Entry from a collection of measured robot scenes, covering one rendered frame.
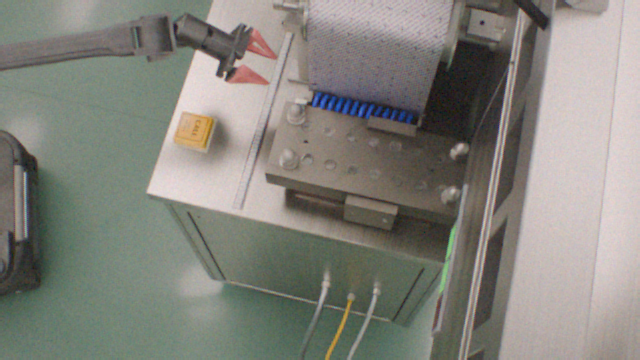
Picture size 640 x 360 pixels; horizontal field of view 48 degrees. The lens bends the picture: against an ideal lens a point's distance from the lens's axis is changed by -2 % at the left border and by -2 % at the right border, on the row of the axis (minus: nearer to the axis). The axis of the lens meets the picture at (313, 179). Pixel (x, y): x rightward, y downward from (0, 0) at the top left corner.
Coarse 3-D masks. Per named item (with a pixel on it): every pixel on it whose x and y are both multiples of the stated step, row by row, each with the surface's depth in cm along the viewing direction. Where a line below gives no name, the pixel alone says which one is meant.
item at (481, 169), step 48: (624, 48) 105; (480, 96) 134; (624, 96) 102; (480, 144) 118; (624, 144) 100; (480, 192) 105; (624, 192) 97; (480, 240) 95; (624, 240) 95; (624, 288) 93; (624, 336) 91
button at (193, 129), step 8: (184, 112) 159; (184, 120) 158; (192, 120) 158; (200, 120) 158; (208, 120) 158; (176, 128) 157; (184, 128) 157; (192, 128) 157; (200, 128) 157; (208, 128) 157; (176, 136) 157; (184, 136) 157; (192, 136) 157; (200, 136) 157; (208, 136) 158; (184, 144) 158; (192, 144) 157; (200, 144) 156
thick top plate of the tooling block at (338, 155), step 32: (288, 128) 146; (320, 128) 146; (352, 128) 146; (320, 160) 143; (352, 160) 143; (384, 160) 143; (416, 160) 143; (448, 160) 143; (320, 192) 145; (352, 192) 141; (384, 192) 141; (416, 192) 141; (448, 224) 144
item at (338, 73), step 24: (312, 48) 133; (312, 72) 142; (336, 72) 139; (360, 72) 137; (384, 72) 135; (408, 72) 133; (432, 72) 131; (360, 96) 146; (384, 96) 144; (408, 96) 141
